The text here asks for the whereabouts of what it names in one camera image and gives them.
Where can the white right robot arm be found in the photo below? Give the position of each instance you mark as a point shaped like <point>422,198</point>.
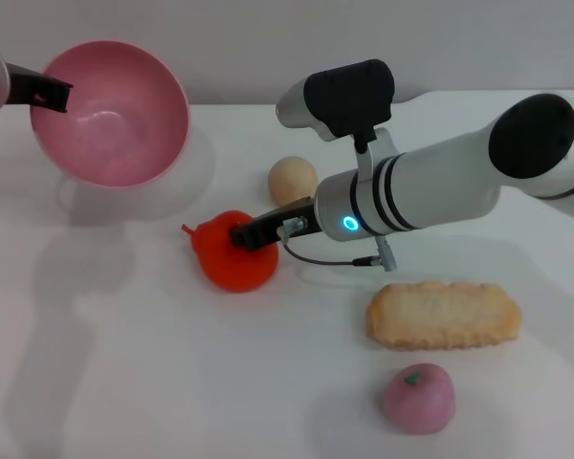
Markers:
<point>459,181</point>

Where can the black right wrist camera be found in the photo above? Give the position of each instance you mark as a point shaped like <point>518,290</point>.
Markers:
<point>349,95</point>

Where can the orange toy fruit with stem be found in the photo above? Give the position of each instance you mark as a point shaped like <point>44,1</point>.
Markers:
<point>239,268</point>

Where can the pink plastic bowl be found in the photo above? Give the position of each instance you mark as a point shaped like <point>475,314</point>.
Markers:
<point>124,143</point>

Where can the beige round bun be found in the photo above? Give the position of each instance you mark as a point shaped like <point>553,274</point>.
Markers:
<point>287,179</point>

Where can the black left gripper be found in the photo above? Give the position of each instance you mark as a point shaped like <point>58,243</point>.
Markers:
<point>24,88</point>

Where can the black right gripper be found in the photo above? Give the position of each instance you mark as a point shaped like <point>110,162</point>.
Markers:
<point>296,212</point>

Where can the pink toy peach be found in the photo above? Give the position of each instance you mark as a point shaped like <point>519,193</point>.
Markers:
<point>418,399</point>

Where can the tan oblong biscuit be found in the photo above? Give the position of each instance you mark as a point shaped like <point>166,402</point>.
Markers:
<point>440,315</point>

